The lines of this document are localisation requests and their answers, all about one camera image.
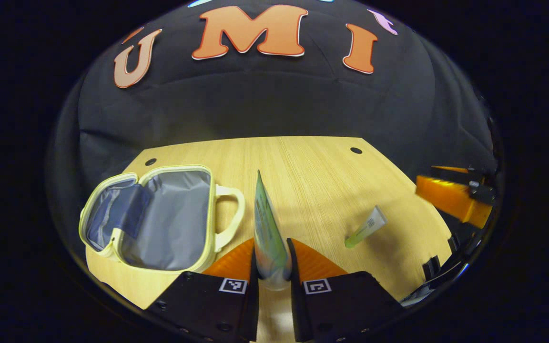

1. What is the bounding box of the wide green cream tube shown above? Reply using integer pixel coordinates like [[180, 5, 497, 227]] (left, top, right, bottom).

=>
[[254, 170, 293, 292]]

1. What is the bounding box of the cream suitcase with handle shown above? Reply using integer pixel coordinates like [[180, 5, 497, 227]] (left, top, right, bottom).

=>
[[78, 164, 246, 277]]

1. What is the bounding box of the slim grey green tube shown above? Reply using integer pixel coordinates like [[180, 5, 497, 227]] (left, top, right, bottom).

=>
[[344, 205, 388, 249]]

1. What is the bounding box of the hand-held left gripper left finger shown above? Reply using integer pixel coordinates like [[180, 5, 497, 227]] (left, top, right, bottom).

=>
[[145, 238, 260, 343]]

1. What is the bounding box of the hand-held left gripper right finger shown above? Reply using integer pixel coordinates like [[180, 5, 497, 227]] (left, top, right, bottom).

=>
[[286, 238, 405, 343]]

